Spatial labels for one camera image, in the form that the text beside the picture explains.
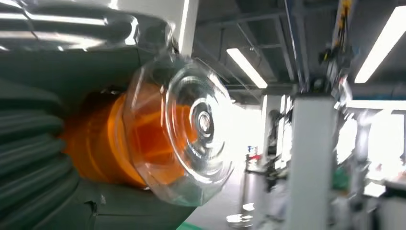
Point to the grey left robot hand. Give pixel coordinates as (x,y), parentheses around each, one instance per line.
(63,70)

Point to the orange bottle with clear cap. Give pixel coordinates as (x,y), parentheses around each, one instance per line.
(104,149)

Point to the white ceiling beam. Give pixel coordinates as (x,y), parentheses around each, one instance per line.
(188,25)

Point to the long ceiling light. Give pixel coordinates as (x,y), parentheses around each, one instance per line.
(380,44)
(247,68)

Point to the chrome stanchion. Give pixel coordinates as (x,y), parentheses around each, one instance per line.
(239,219)

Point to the white square pillar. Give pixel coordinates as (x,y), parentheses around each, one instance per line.
(312,158)

